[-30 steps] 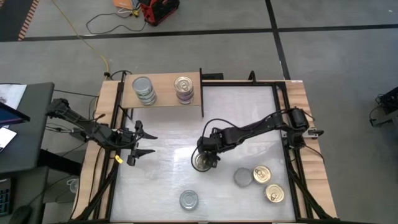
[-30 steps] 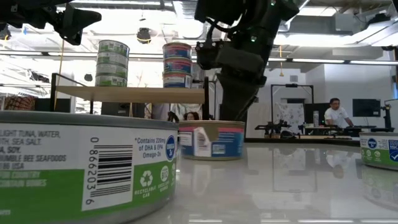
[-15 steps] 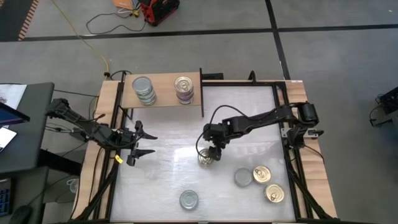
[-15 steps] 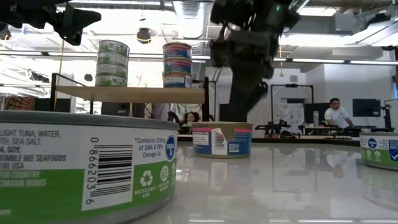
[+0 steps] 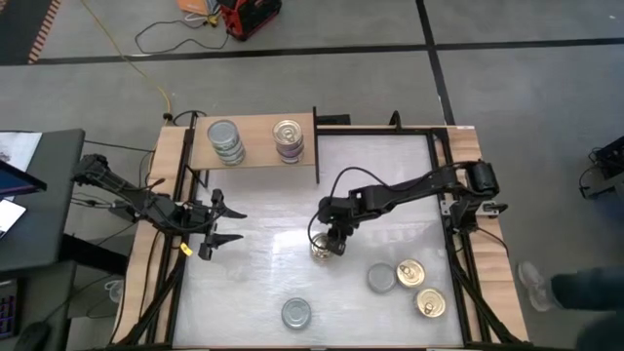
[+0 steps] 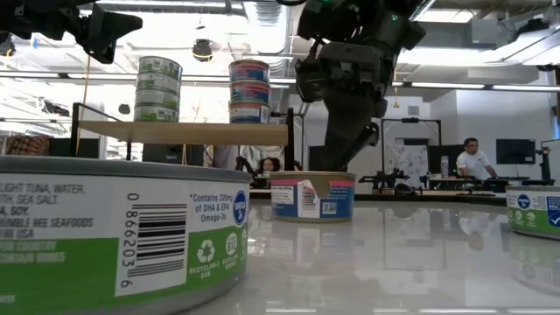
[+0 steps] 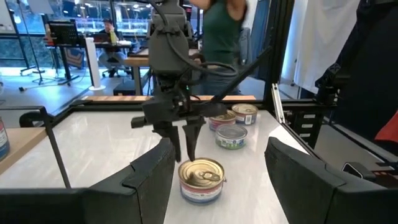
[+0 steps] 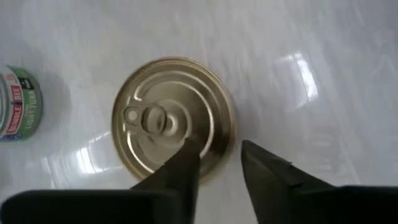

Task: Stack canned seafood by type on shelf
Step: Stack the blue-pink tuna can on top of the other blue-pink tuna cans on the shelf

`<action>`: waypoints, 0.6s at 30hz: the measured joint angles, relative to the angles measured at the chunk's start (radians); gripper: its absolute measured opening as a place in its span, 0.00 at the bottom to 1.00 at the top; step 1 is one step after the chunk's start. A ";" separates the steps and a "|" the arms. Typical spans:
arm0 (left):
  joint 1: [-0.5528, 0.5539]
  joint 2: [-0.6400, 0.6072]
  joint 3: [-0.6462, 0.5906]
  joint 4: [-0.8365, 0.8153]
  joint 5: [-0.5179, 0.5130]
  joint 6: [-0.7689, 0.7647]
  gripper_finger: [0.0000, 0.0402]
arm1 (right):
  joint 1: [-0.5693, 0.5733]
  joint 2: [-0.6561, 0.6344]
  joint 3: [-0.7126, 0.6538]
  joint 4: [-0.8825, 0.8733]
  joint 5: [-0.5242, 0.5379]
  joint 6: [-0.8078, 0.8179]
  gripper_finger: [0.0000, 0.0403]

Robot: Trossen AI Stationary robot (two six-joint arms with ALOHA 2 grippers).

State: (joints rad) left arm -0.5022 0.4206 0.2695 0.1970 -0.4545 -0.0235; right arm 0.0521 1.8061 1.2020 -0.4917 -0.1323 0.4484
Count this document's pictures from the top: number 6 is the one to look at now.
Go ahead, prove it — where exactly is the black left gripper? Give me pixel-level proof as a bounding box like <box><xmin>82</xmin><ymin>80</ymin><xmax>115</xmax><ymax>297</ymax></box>
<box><xmin>0</xmin><ymin>0</ymin><xmax>144</xmax><ymax>65</ymax></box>

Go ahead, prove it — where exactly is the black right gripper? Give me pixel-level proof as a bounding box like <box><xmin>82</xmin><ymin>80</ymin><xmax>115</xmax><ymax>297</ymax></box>
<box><xmin>318</xmin><ymin>41</ymin><xmax>395</xmax><ymax>173</ymax></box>

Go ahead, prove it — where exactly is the stack of green tuna cans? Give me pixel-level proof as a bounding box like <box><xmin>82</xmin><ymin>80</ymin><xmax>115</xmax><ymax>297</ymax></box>
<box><xmin>137</xmin><ymin>55</ymin><xmax>184</xmax><ymax>82</ymax></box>

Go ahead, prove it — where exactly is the black partition panel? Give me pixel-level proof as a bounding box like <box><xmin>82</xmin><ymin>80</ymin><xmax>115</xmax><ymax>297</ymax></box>
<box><xmin>308</xmin><ymin>145</ymin><xmax>327</xmax><ymax>172</ymax></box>

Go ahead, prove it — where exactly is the long ceiling light strip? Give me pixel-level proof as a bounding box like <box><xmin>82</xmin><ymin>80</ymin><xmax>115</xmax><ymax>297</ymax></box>
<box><xmin>0</xmin><ymin>69</ymin><xmax>560</xmax><ymax>93</ymax></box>

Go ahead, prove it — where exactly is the person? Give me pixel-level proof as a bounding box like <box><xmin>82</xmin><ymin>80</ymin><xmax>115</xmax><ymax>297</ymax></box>
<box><xmin>257</xmin><ymin>156</ymin><xmax>282</xmax><ymax>176</ymax></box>
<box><xmin>455</xmin><ymin>136</ymin><xmax>499</xmax><ymax>179</ymax></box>

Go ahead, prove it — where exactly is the background wooden table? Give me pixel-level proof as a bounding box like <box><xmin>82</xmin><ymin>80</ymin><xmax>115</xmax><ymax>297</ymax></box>
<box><xmin>356</xmin><ymin>187</ymin><xmax>500</xmax><ymax>197</ymax></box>

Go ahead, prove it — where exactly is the black tall panel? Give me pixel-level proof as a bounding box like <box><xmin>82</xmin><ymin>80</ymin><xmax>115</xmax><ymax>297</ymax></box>
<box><xmin>47</xmin><ymin>138</ymin><xmax>100</xmax><ymax>158</ymax></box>

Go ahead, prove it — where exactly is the black screen panel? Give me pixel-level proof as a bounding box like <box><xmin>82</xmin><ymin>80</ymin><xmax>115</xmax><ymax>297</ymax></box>
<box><xmin>142</xmin><ymin>143</ymin><xmax>205</xmax><ymax>162</ymax></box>

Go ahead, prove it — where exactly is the red patterned cloth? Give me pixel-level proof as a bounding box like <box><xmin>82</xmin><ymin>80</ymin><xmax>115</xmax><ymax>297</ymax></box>
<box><xmin>4</xmin><ymin>134</ymin><xmax>52</xmax><ymax>158</ymax></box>

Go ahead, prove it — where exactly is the black equipment stand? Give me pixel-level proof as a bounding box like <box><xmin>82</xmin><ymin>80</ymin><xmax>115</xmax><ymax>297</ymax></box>
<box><xmin>534</xmin><ymin>146</ymin><xmax>557</xmax><ymax>188</ymax></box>

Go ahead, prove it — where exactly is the black station frame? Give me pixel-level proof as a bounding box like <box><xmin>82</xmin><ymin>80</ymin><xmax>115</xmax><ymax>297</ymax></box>
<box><xmin>270</xmin><ymin>110</ymin><xmax>306</xmax><ymax>165</ymax></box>
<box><xmin>380</xmin><ymin>116</ymin><xmax>443</xmax><ymax>176</ymax></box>

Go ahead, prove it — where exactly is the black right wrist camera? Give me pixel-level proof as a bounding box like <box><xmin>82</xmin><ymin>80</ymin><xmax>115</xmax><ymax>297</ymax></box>
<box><xmin>295</xmin><ymin>56</ymin><xmax>326</xmax><ymax>104</ymax></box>

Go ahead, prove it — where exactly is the black aluminium table frame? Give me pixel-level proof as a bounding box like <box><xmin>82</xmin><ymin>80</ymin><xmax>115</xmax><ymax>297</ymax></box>
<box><xmin>248</xmin><ymin>188</ymin><xmax>508</xmax><ymax>207</ymax></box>

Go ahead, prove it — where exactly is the wooden shelf with black frame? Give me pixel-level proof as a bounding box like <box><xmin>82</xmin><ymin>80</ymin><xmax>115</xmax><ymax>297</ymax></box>
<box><xmin>69</xmin><ymin>102</ymin><xmax>296</xmax><ymax>172</ymax></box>

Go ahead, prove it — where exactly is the corrugated silver air duct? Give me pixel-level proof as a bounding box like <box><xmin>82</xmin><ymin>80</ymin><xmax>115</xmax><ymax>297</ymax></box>
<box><xmin>243</xmin><ymin>0</ymin><xmax>291</xmax><ymax>114</ymax></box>

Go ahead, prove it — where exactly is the smooth silver air duct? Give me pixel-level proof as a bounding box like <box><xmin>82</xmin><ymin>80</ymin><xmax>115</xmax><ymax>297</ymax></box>
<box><xmin>410</xmin><ymin>0</ymin><xmax>438</xmax><ymax>22</ymax></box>

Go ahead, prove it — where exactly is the black wall monitor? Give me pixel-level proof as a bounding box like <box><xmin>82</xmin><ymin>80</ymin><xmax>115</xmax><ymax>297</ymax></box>
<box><xmin>495</xmin><ymin>138</ymin><xmax>537</xmax><ymax>166</ymax></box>

